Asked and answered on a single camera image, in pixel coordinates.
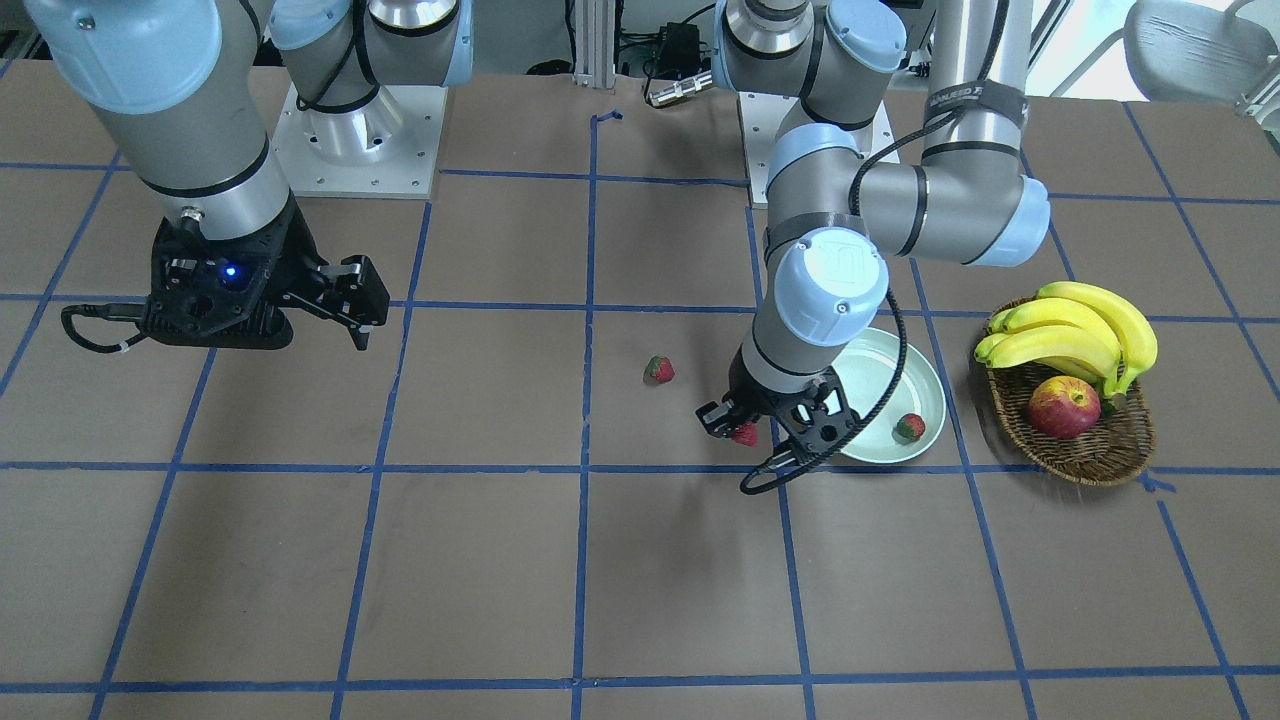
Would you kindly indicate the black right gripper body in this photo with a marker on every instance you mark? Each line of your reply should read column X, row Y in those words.
column 296, row 258

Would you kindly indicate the white chair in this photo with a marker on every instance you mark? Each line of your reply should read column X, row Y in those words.
column 1180, row 51

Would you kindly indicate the black power adapter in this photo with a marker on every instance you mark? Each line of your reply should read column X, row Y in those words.
column 679, row 51

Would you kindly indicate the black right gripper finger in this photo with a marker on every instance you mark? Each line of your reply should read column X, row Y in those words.
column 350, row 293

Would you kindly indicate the red strawberry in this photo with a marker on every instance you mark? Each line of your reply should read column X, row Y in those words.
column 659, row 370
column 745, row 435
column 910, row 427

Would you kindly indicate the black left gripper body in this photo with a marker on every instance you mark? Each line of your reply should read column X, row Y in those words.
column 752, row 392

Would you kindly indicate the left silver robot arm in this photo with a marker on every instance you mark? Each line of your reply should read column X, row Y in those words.
column 836, row 209

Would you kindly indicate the light green plate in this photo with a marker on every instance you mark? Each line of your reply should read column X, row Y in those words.
column 865, row 368

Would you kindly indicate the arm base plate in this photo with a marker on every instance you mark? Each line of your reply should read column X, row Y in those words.
column 386, row 150
column 760, row 117

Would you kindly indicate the brown wicker basket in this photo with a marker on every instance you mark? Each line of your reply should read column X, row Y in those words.
column 1116, row 449

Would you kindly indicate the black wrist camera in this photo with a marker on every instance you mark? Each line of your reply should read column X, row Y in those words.
column 818, row 418
column 207, row 293

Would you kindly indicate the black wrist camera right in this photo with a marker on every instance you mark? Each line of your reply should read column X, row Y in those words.
column 207, row 293

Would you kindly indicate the red apple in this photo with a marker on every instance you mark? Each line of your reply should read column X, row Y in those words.
column 1063, row 407

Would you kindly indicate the yellow banana bunch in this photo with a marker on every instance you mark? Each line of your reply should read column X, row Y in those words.
column 1078, row 328

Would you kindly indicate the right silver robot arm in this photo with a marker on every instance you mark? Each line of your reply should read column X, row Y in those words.
column 169, row 82

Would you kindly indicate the aluminium frame post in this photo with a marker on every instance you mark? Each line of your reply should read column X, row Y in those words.
column 595, row 25

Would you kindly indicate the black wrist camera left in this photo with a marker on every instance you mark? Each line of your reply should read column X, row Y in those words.
column 818, row 418

